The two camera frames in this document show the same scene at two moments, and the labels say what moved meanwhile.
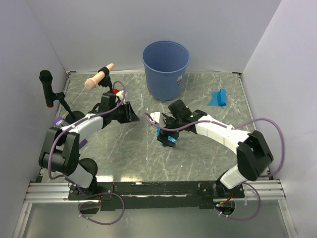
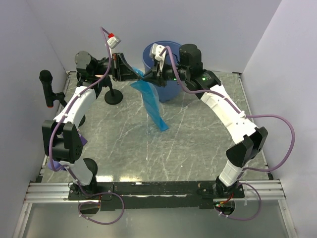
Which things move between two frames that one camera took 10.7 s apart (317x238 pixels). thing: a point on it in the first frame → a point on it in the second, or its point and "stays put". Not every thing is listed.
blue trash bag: [167, 138] → [151, 95]
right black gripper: [167, 120] → [155, 76]
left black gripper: [130, 114] → [121, 70]
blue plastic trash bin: [165, 62] stays put
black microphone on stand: [46, 78] stays put
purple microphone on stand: [89, 164] stays put
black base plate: [152, 196] stays put
